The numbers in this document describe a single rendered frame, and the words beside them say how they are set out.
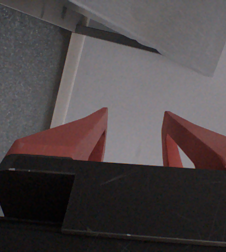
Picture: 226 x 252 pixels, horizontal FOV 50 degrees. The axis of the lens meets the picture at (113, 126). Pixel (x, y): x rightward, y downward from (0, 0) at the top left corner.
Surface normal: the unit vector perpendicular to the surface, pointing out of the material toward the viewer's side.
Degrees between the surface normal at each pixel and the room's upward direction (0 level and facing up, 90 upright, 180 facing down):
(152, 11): 0
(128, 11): 0
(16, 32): 0
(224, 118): 90
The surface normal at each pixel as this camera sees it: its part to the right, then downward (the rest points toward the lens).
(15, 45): 0.81, 0.37
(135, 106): -0.52, 0.07
